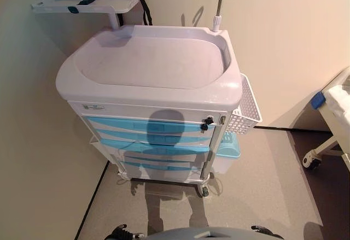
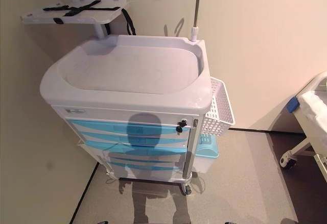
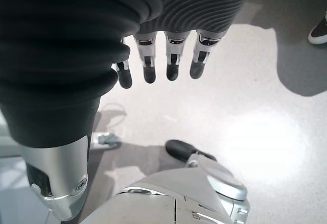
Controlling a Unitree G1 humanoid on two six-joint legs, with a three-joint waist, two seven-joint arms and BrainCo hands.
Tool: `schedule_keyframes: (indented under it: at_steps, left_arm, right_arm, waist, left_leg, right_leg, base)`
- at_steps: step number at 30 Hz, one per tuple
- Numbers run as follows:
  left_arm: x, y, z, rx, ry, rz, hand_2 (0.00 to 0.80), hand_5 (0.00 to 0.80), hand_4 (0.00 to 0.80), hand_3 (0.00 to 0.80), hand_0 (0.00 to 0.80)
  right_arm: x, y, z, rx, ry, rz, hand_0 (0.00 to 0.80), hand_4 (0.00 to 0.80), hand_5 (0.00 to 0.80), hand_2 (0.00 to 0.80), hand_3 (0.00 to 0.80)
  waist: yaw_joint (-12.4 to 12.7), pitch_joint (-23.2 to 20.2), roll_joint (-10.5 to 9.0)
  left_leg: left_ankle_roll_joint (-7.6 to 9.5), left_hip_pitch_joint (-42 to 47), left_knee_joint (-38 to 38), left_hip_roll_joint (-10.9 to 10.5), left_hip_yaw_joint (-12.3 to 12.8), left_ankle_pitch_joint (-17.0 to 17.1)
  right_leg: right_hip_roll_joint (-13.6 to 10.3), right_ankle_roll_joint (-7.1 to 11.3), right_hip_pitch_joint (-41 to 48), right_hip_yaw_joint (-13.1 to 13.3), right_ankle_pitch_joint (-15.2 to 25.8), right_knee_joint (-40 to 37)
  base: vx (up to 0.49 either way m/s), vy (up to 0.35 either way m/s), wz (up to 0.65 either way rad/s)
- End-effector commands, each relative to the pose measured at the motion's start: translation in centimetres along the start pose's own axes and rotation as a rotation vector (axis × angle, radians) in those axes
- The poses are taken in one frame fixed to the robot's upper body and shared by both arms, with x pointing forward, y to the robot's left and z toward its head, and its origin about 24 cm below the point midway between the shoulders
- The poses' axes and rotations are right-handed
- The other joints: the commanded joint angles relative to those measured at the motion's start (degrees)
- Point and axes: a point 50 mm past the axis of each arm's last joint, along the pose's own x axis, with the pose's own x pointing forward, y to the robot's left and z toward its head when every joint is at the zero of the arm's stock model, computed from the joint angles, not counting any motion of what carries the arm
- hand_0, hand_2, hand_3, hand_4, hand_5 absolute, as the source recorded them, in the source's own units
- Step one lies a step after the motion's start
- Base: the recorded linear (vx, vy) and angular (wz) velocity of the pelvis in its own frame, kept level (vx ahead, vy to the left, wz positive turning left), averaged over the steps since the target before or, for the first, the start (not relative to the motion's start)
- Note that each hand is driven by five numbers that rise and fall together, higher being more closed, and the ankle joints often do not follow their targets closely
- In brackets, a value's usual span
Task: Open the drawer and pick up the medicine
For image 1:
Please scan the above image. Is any black hanging strap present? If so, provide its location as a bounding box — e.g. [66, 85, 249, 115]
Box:
[139, 0, 153, 26]

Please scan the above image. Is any grey robot torso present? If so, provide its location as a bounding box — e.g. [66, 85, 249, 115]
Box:
[146, 225, 277, 240]

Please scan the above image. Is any white perforated side basket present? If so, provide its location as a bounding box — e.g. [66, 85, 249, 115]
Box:
[225, 74, 263, 136]

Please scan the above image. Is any narrow blue white drawer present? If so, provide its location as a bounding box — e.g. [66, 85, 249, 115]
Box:
[122, 154, 205, 167]

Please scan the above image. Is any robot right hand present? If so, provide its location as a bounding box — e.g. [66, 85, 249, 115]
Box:
[250, 225, 285, 240]

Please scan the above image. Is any metal IV pole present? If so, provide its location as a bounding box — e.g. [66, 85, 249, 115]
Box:
[211, 0, 227, 33]

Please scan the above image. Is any blue bed corner bumper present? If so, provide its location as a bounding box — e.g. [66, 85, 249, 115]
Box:
[311, 92, 325, 110]

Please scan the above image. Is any tall white blue drawer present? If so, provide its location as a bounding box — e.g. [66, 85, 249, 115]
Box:
[119, 161, 203, 182]

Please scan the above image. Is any bed caster wheel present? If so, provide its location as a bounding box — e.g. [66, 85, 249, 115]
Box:
[302, 154, 321, 170]

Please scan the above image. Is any blue lidded waste bin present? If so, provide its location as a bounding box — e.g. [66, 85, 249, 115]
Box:
[215, 130, 242, 175]

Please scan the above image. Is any large blue drawer with keys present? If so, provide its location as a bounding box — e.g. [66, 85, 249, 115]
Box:
[83, 115, 217, 132]

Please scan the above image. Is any wide blue drawer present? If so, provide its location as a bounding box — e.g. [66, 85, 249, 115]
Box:
[98, 138, 212, 156]

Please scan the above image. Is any thin blue drawer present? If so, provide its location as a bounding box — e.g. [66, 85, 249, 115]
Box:
[89, 128, 214, 144]

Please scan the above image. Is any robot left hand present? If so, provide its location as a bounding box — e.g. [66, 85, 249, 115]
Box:
[108, 224, 145, 240]

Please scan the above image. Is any white board shelf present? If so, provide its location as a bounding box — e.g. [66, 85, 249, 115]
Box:
[30, 0, 147, 30]

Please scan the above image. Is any white medical cart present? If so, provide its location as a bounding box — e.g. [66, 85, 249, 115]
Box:
[55, 24, 243, 197]

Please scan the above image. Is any black drawer lock key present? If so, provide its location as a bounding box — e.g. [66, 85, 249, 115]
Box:
[201, 116, 214, 131]

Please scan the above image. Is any white hospital bed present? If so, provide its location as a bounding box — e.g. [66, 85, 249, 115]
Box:
[302, 66, 350, 171]

